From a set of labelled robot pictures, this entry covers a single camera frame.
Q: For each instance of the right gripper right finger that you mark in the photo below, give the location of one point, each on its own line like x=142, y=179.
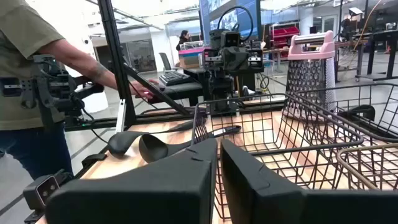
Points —
x=264, y=202

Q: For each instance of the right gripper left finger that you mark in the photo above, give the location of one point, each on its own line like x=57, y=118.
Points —
x=140, y=193

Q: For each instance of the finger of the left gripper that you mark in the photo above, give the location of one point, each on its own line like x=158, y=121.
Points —
x=229, y=60
x=242, y=60

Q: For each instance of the black utensil with silver band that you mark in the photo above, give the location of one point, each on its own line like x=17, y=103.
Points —
x=228, y=129

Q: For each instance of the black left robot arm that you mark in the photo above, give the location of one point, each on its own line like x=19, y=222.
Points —
x=220, y=90

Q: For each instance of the shelf with red bins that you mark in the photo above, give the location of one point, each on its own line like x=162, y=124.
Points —
x=284, y=32

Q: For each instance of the pink and cardboard boxes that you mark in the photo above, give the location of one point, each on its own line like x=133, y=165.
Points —
x=189, y=57

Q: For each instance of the blue screen monitor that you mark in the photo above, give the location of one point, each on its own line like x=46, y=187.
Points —
x=214, y=15

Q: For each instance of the person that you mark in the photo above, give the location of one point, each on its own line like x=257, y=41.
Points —
x=183, y=39
x=18, y=46

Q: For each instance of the pink metal box grater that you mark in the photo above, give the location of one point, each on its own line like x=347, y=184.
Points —
x=311, y=77

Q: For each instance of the black keyboard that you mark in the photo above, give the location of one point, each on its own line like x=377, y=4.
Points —
x=174, y=77

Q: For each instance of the grey office chair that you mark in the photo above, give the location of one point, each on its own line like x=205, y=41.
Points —
x=166, y=62

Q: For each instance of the black work table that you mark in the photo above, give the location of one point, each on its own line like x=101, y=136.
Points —
x=382, y=35

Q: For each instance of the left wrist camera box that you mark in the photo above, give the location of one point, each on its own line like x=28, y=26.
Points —
x=231, y=39

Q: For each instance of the small black camera box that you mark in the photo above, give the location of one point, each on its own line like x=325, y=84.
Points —
x=40, y=191

